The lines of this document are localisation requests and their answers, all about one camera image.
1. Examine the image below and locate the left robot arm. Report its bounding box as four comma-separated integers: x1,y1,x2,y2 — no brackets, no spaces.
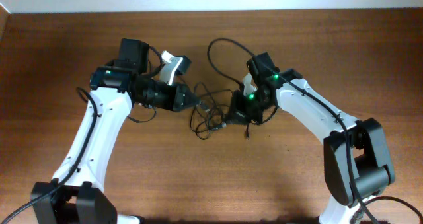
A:
30,38,199,223

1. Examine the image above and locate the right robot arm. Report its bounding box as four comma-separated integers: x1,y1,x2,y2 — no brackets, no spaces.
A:
228,52,395,223

